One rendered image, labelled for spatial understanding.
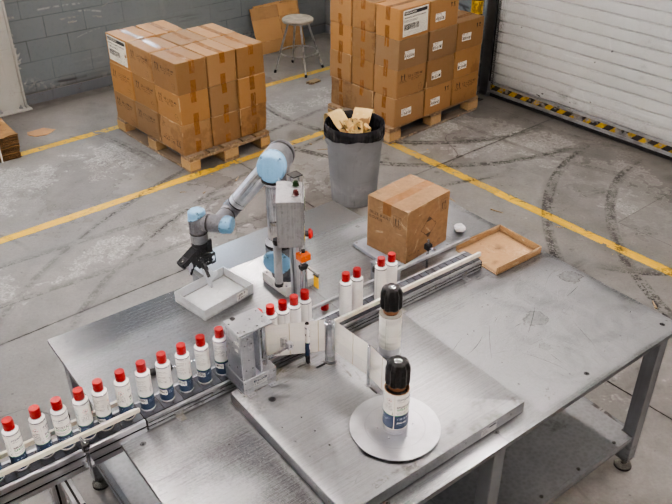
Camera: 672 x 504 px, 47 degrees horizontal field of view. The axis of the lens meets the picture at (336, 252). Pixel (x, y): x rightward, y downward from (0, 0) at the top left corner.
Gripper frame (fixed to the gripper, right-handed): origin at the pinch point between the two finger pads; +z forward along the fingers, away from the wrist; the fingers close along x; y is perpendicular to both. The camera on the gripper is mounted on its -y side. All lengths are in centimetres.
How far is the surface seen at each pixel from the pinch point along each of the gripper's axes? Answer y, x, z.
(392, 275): 46, -70, -13
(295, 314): -2, -62, -15
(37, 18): 177, 461, 7
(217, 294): 1.6, -9.5, 2.8
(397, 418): -15, -122, -10
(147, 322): -30.5, -3.1, 3.2
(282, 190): 5, -51, -61
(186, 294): -7.9, -0.2, 2.3
